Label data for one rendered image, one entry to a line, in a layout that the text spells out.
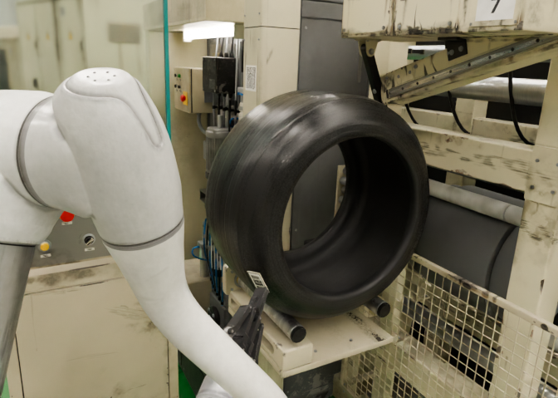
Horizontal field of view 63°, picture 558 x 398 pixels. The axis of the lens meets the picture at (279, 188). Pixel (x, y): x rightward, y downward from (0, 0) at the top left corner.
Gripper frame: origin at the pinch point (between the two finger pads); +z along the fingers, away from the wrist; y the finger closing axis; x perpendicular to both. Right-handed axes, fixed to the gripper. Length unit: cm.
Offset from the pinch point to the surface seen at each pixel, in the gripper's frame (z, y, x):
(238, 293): 23.0, 20.0, -24.7
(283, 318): 8.2, 15.9, -3.0
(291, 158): 18.3, -23.8, 14.3
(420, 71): 67, -16, 39
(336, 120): 28.7, -25.1, 23.6
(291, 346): 2.9, 20.5, -1.2
